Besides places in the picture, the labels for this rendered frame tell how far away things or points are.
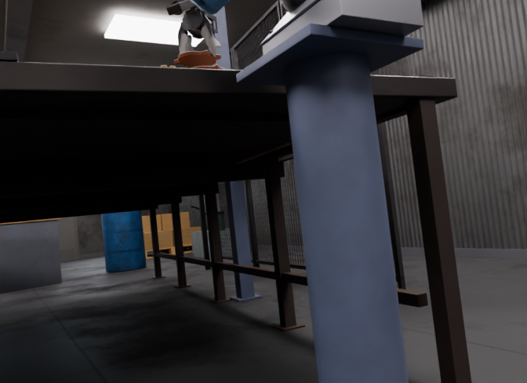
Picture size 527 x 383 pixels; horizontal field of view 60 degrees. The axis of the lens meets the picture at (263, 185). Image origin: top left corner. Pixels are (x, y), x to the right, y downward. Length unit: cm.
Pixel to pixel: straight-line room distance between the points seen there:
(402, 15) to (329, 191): 33
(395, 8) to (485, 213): 347
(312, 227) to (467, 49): 362
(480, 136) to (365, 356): 348
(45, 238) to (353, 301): 537
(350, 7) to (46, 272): 552
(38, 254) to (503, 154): 494
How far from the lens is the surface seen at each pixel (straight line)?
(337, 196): 84
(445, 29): 454
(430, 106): 146
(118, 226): 641
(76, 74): 104
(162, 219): 884
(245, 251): 319
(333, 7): 81
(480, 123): 424
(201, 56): 136
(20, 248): 597
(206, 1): 96
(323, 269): 87
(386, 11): 86
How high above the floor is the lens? 57
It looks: 3 degrees up
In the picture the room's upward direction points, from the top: 6 degrees counter-clockwise
